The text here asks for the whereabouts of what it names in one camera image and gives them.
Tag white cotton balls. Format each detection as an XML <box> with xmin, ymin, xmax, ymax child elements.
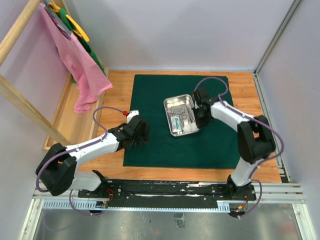
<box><xmin>183</xmin><ymin>122</ymin><xmax>198</xmax><ymax>133</ymax></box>

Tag steel instrument tray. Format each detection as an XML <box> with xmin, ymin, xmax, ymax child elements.
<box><xmin>163</xmin><ymin>94</ymin><xmax>200</xmax><ymax>137</ymax></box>

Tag green white packet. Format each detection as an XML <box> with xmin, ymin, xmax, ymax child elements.
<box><xmin>170</xmin><ymin>116</ymin><xmax>182</xmax><ymax>133</ymax></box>

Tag dark green surgical cloth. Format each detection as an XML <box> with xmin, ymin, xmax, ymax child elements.
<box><xmin>123</xmin><ymin>74</ymin><xmax>240</xmax><ymax>169</ymax></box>

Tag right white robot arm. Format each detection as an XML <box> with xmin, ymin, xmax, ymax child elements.
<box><xmin>192</xmin><ymin>99</ymin><xmax>276</xmax><ymax>200</ymax></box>

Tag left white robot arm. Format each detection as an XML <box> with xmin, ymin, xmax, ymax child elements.
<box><xmin>35</xmin><ymin>115</ymin><xmax>150</xmax><ymax>198</ymax></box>

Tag steel surgical instruments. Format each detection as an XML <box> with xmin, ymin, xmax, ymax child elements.
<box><xmin>166</xmin><ymin>106</ymin><xmax>195</xmax><ymax>126</ymax></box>

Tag wooden clothes rack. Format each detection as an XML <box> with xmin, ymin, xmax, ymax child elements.
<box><xmin>0</xmin><ymin>0</ymin><xmax>110</xmax><ymax>154</ymax></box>

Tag pink shirt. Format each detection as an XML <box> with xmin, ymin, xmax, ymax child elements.
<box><xmin>38</xmin><ymin>3</ymin><xmax>113</xmax><ymax>114</ymax></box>

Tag yellow hanger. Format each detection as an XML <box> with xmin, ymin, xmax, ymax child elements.
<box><xmin>49</xmin><ymin>0</ymin><xmax>90</xmax><ymax>43</ymax></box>

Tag green garment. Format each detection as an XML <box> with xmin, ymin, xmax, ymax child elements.
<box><xmin>59</xmin><ymin>8</ymin><xmax>106</xmax><ymax>75</ymax></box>

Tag grey hanger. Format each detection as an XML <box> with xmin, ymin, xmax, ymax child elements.
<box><xmin>43</xmin><ymin>0</ymin><xmax>72</xmax><ymax>41</ymax></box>

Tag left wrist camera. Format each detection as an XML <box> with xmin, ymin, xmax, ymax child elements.
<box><xmin>126</xmin><ymin>110</ymin><xmax>139</xmax><ymax>123</ymax></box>

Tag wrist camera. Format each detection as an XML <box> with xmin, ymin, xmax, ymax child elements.
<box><xmin>126</xmin><ymin>110</ymin><xmax>139</xmax><ymax>123</ymax></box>
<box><xmin>192</xmin><ymin>87</ymin><xmax>209</xmax><ymax>104</ymax></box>

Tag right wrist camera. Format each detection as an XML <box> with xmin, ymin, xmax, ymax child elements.
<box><xmin>192</xmin><ymin>87</ymin><xmax>209</xmax><ymax>104</ymax></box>

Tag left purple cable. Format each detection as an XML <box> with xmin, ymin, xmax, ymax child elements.
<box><xmin>35</xmin><ymin>106</ymin><xmax>128</xmax><ymax>216</ymax></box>

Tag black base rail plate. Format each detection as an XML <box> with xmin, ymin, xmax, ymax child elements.
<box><xmin>77</xmin><ymin>179</ymin><xmax>257</xmax><ymax>207</ymax></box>

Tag grey slotted cable duct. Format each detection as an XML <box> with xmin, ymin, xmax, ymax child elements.
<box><xmin>42</xmin><ymin>199</ymin><xmax>231</xmax><ymax>213</ymax></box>

